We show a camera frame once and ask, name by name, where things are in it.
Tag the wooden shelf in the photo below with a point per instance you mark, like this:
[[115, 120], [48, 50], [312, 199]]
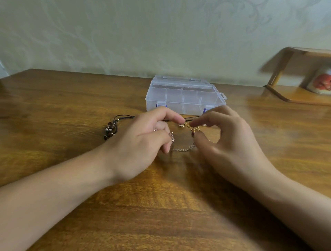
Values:
[[300, 94]]

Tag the person's right forearm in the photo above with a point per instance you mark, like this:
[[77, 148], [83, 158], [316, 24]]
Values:
[[305, 220]]

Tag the person's left hand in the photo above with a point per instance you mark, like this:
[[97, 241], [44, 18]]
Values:
[[137, 145]]

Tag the person's left forearm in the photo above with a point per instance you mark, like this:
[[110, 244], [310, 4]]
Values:
[[44, 207]]

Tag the clear plastic organizer box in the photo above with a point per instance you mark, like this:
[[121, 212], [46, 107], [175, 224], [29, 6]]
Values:
[[185, 97]]

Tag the person's right hand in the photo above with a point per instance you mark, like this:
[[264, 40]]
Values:
[[232, 147]]

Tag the white printed mug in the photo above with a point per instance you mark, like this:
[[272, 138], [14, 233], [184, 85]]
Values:
[[321, 81]]

